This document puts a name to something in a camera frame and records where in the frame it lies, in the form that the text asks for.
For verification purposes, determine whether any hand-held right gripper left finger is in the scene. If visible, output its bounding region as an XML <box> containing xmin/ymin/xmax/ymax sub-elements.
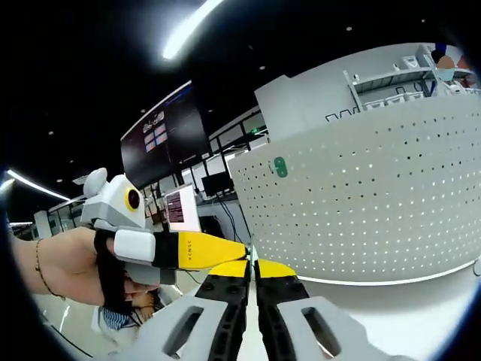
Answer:
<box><xmin>133</xmin><ymin>259</ymin><xmax>251</xmax><ymax>361</ymax></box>

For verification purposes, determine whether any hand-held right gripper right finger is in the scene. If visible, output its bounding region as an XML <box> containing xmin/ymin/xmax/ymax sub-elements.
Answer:
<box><xmin>254</xmin><ymin>258</ymin><xmax>380</xmax><ymax>361</ymax></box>

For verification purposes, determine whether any green hook assembly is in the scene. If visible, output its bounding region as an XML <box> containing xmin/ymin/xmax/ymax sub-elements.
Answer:
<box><xmin>273</xmin><ymin>156</ymin><xmax>289</xmax><ymax>178</ymax></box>

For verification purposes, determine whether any white perforated mounting plate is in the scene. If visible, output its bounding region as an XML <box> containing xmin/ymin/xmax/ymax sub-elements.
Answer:
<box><xmin>227</xmin><ymin>89</ymin><xmax>481</xmax><ymax>287</ymax></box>

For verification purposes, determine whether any person's left hand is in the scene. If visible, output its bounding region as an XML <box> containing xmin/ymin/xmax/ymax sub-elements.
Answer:
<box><xmin>36</xmin><ymin>227</ymin><xmax>162</xmax><ymax>306</ymax></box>

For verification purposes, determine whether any bright computer monitor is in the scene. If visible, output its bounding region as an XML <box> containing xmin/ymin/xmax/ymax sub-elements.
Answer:
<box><xmin>164</xmin><ymin>184</ymin><xmax>203</xmax><ymax>233</ymax></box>

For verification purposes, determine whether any person's striped shirt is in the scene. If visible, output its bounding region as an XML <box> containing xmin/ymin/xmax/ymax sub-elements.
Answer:
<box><xmin>98</xmin><ymin>305</ymin><xmax>132</xmax><ymax>332</ymax></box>

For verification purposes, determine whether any black computer monitor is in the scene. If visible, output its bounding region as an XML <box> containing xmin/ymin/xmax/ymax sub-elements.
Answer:
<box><xmin>201</xmin><ymin>171</ymin><xmax>234</xmax><ymax>196</ymax></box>

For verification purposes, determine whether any ceiling light strip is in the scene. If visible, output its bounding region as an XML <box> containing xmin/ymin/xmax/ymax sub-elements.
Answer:
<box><xmin>5</xmin><ymin>168</ymin><xmax>72</xmax><ymax>202</ymax></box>
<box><xmin>161</xmin><ymin>0</ymin><xmax>226</xmax><ymax>60</ymax></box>

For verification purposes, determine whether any grey partition panel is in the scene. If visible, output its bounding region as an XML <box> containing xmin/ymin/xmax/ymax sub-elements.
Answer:
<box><xmin>253</xmin><ymin>73</ymin><xmax>364</xmax><ymax>146</ymax></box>

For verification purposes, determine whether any white storage shelf with bins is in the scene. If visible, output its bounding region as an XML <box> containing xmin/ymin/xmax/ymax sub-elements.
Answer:
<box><xmin>343</xmin><ymin>44</ymin><xmax>481</xmax><ymax>114</ymax></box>

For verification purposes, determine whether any beaded bracelet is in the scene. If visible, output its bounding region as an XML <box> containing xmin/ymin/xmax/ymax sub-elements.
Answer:
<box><xmin>34</xmin><ymin>238</ymin><xmax>67</xmax><ymax>301</ymax></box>

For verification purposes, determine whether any large dark wall screen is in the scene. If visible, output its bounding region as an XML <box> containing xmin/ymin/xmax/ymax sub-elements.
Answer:
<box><xmin>119</xmin><ymin>79</ymin><xmax>212</xmax><ymax>191</ymax></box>

